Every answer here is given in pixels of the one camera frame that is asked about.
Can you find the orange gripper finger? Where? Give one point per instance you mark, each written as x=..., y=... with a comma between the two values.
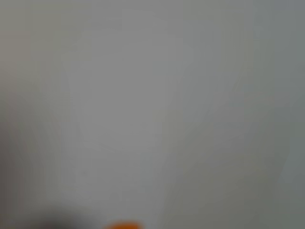
x=124, y=225

